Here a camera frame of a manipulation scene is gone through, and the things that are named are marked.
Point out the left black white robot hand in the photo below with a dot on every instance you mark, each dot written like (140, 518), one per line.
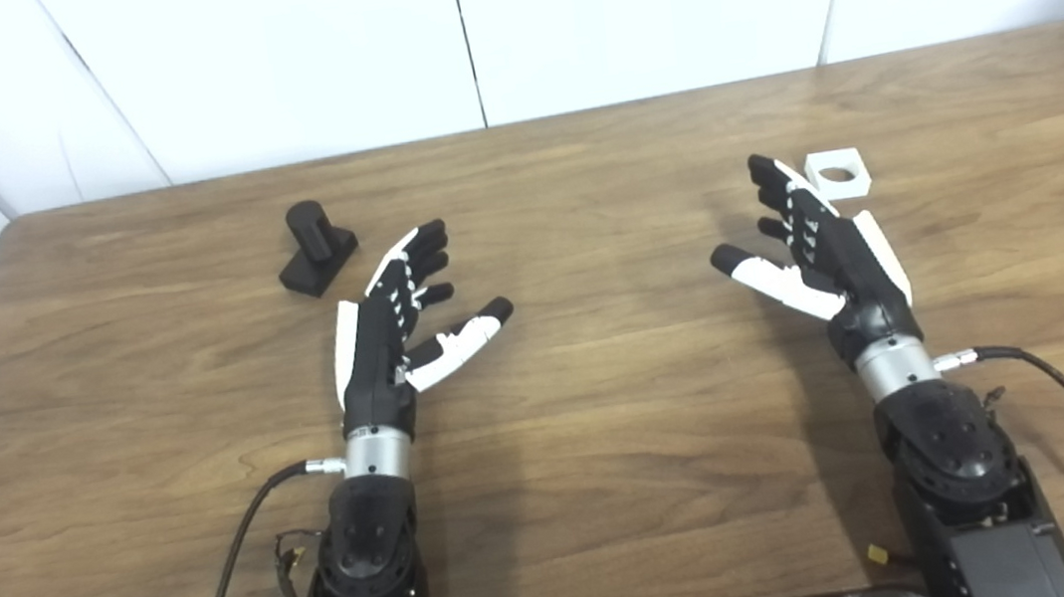
(371, 377)

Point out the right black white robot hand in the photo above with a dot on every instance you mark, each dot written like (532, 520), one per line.
(856, 287)

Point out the white square piece with hole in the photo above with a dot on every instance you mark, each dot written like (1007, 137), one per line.
(860, 188)

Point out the black peg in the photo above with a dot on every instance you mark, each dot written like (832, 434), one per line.
(312, 233)

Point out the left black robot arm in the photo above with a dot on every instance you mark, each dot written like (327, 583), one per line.
(364, 538)

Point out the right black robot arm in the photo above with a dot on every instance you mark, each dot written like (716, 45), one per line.
(950, 451)

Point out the small yellow scrap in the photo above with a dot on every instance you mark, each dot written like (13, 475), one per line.
(878, 554)

